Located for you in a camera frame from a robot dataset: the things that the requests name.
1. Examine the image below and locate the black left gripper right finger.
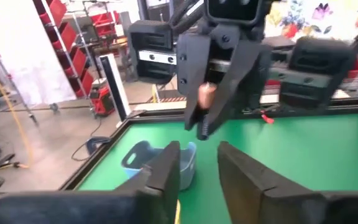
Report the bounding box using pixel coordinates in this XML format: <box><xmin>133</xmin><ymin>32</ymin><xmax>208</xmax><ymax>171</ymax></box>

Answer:
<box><xmin>218</xmin><ymin>141</ymin><xmax>328</xmax><ymax>224</ymax></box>

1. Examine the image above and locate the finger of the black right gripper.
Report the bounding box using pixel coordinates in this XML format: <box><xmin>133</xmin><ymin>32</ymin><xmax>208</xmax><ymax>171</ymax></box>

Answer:
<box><xmin>196</xmin><ymin>40</ymin><xmax>272</xmax><ymax>141</ymax></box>
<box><xmin>176</xmin><ymin>32</ymin><xmax>213</xmax><ymax>131</ymax></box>

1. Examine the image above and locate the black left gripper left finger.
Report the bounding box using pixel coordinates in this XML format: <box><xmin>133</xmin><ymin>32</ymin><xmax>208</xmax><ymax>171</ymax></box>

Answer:
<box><xmin>113</xmin><ymin>140</ymin><xmax>181</xmax><ymax>224</ymax></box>

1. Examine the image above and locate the blue-grey plastic bin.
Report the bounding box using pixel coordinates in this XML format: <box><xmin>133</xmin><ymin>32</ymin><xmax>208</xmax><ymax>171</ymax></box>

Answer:
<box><xmin>121</xmin><ymin>139</ymin><xmax>198</xmax><ymax>191</ymax></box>

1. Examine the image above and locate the copper-top black battery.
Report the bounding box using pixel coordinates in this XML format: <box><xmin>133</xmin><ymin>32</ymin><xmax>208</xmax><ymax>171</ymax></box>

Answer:
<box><xmin>197</xmin><ymin>82</ymin><xmax>218</xmax><ymax>110</ymax></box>

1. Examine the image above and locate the floral patterned cloth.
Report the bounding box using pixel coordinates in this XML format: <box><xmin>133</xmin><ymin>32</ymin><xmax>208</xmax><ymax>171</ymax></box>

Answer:
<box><xmin>264</xmin><ymin>0</ymin><xmax>358</xmax><ymax>40</ymax></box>

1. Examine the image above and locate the green table mat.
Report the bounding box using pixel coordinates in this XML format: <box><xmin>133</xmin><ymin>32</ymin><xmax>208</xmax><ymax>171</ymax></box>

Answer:
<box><xmin>76</xmin><ymin>112</ymin><xmax>358</xmax><ymax>224</ymax></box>

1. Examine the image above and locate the red bin storage rack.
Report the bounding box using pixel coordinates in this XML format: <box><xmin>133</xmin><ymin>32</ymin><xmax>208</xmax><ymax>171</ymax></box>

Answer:
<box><xmin>31</xmin><ymin>0</ymin><xmax>96</xmax><ymax>98</ymax></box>

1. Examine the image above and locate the white fabric screen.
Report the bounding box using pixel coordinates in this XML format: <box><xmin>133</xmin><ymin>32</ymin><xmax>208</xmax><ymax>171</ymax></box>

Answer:
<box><xmin>0</xmin><ymin>0</ymin><xmax>77</xmax><ymax>106</ymax></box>

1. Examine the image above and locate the black aluminium table frame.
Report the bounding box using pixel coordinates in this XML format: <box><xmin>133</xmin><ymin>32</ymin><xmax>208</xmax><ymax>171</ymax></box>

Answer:
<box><xmin>60</xmin><ymin>18</ymin><xmax>358</xmax><ymax>190</ymax></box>

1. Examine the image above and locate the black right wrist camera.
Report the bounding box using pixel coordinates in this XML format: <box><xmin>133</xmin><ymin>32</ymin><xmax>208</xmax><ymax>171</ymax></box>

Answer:
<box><xmin>203</xmin><ymin>0</ymin><xmax>264</xmax><ymax>26</ymax></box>

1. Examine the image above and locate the black cable clamp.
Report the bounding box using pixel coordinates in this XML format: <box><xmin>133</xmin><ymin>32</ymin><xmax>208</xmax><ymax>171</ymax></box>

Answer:
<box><xmin>85</xmin><ymin>136</ymin><xmax>112</xmax><ymax>156</ymax></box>

